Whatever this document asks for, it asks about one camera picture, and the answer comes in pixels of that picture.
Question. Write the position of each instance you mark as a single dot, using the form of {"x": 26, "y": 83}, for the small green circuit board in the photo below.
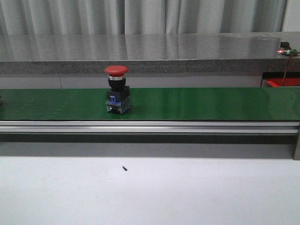
{"x": 287, "y": 51}

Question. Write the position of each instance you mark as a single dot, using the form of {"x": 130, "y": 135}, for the black sensor module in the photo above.
{"x": 285, "y": 45}

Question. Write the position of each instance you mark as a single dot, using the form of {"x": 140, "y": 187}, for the grey pleated curtain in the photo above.
{"x": 42, "y": 17}

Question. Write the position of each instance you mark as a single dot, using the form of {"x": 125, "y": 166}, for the grey stone counter shelf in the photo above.
{"x": 255, "y": 52}

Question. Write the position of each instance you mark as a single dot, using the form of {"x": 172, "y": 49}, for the green conveyor belt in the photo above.
{"x": 258, "y": 104}

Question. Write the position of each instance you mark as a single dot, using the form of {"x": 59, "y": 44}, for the red plastic tray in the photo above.
{"x": 288, "y": 82}

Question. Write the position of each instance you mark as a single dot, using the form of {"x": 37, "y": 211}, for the aluminium conveyor frame rail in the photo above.
{"x": 110, "y": 131}

